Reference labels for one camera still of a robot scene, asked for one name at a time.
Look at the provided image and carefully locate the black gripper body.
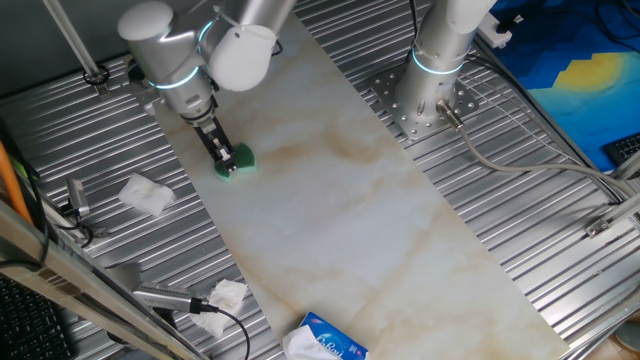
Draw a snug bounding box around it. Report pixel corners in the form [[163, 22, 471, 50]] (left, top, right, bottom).
[[192, 115, 236, 157]]

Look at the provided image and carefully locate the green sponge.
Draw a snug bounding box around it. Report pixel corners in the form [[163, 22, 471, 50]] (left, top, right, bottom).
[[213, 142, 258, 182]]

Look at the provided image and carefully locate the crumpled white tissue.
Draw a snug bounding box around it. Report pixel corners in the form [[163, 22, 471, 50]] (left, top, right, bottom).
[[189, 278, 249, 339], [118, 172, 177, 218]]

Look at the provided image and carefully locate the beige marble slab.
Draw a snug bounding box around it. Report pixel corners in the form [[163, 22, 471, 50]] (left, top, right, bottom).
[[122, 17, 570, 360]]

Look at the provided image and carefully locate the aluminium pole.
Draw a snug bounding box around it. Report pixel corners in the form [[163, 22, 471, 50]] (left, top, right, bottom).
[[41, 0, 112, 97]]

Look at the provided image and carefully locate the white facial tissue sheet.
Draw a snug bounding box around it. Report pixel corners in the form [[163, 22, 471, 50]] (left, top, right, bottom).
[[282, 324, 346, 360]]

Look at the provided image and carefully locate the orange pole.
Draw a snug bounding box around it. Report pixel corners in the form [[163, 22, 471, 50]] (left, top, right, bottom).
[[0, 139, 34, 226]]

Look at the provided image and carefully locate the blue tissue pack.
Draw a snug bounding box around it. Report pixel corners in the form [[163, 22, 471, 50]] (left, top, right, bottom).
[[299, 311, 370, 360]]

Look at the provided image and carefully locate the black keyboard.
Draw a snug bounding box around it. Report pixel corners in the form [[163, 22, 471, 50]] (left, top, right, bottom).
[[0, 274, 76, 360], [602, 132, 640, 169]]

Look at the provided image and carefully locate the white power strip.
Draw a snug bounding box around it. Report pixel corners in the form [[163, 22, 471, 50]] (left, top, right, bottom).
[[474, 12, 524, 50]]

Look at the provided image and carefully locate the blue and yellow mat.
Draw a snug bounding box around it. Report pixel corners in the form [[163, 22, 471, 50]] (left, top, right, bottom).
[[487, 0, 640, 174]]

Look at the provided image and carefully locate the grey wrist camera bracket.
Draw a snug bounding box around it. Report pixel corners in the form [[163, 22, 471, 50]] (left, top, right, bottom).
[[124, 54, 166, 117]]

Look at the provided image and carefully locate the grey depth camera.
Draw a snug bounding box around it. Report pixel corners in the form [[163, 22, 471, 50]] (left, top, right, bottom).
[[132, 282, 219, 315]]

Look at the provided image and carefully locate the black camera cable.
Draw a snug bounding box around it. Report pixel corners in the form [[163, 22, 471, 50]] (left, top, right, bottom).
[[214, 307, 252, 360]]

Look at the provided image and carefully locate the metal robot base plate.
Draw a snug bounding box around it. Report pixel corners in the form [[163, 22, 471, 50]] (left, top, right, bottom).
[[369, 64, 481, 142]]

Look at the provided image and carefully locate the aluminium frame beam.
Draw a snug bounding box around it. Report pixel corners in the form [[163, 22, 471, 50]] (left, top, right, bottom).
[[0, 199, 211, 360]]

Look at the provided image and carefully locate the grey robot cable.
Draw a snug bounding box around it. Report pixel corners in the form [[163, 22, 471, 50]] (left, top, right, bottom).
[[435, 98, 640, 201]]

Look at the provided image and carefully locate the aluminium profile with bracket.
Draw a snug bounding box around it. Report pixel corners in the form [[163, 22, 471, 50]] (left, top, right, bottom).
[[583, 192, 640, 240]]

